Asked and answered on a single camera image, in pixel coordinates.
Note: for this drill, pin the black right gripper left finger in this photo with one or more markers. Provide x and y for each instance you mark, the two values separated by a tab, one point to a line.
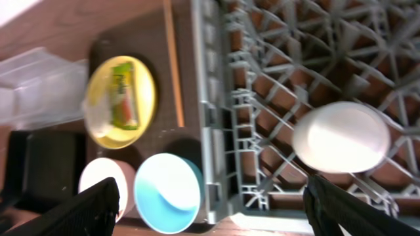
90	213

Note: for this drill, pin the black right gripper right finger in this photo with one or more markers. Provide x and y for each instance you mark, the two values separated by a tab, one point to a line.
330	209

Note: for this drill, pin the pink bowl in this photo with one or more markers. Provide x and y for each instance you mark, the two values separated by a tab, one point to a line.
123	173

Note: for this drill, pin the white tissue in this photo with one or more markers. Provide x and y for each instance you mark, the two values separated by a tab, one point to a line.
98	116

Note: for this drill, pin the green snack wrapper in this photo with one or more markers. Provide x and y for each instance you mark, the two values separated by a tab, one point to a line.
122	97

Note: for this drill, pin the yellow plate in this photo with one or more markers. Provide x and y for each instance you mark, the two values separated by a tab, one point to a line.
146	100

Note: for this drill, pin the grey dishwasher rack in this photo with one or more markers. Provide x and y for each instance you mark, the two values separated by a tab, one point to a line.
262	66

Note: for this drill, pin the black plastic bin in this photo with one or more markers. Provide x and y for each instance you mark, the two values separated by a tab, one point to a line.
43	169

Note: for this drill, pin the blue bowl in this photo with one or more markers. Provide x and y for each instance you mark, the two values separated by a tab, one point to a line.
168	192

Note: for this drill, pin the clear plastic bin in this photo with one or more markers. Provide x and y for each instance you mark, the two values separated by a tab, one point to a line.
40	89

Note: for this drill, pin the dark brown tray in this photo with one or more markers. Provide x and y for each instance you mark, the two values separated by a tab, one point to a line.
144	38

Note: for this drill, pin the left wooden chopstick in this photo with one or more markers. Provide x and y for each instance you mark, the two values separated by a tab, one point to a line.
172	51

